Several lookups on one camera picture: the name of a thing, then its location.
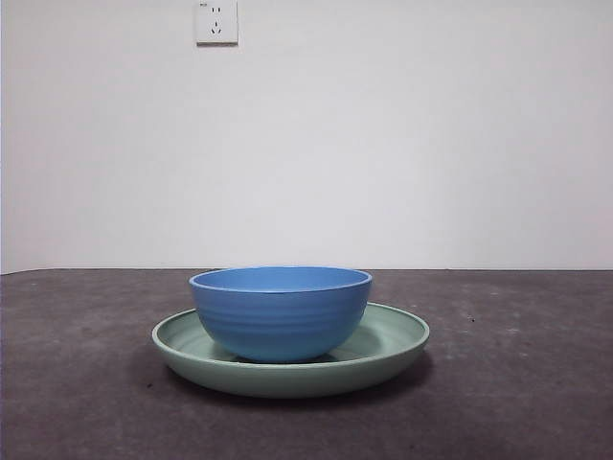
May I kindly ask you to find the blue ribbed bowl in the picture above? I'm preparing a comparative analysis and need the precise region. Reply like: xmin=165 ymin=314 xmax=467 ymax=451
xmin=188 ymin=265 xmax=374 ymax=363

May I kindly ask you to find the pale green plate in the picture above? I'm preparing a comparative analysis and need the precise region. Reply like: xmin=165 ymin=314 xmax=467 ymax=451
xmin=151 ymin=301 xmax=431 ymax=400

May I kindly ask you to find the white wall socket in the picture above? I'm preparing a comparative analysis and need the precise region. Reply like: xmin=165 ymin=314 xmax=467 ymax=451
xmin=194 ymin=0 xmax=239 ymax=48

